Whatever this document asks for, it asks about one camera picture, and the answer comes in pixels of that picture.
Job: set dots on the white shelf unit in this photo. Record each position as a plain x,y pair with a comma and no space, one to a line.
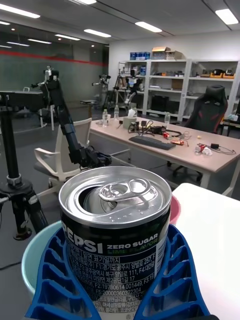
148,82
212,79

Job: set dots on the pink plastic bin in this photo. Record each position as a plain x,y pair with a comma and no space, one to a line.
175,210

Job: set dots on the cardboard box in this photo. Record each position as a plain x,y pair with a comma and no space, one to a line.
160,53

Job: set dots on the white humanoid robot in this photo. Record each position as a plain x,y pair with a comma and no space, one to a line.
133,81

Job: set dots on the black gaming chair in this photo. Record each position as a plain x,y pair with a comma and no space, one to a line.
210,110

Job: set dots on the tissue box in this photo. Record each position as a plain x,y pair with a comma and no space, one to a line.
128,122

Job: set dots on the black tripod with silver collar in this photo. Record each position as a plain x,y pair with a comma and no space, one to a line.
12,150

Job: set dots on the black keyboard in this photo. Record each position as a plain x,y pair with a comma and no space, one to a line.
152,142

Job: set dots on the clear plastic bottle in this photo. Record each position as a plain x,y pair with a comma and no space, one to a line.
167,120
116,113
105,118

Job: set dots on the white office chair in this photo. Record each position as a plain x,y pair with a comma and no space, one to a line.
83,132

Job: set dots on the black jointed robot arm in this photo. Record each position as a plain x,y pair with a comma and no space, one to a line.
62,110

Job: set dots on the black drink can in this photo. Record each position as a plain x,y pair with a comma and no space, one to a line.
112,250

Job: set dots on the pale blue plastic bin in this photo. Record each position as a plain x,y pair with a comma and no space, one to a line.
31,257

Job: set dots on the blue boxes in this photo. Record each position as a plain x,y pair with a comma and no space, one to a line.
140,55

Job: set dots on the beige desk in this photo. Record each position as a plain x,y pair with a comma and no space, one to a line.
190,155

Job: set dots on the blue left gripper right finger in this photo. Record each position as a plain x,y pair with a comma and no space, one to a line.
175,287

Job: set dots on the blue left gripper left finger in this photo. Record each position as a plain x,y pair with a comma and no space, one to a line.
55,287

